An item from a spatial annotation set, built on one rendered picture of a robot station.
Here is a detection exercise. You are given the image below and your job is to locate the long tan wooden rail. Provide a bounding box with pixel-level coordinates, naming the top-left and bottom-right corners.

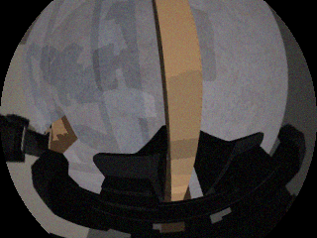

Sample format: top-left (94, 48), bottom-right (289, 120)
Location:
top-left (152, 0), bottom-right (203, 201)

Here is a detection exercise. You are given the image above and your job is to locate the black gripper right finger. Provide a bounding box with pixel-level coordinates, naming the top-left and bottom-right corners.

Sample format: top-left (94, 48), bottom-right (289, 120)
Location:
top-left (194, 130), bottom-right (264, 195)

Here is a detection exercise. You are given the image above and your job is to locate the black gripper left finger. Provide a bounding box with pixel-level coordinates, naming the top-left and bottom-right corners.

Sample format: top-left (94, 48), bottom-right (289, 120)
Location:
top-left (92, 126), bottom-right (167, 202)

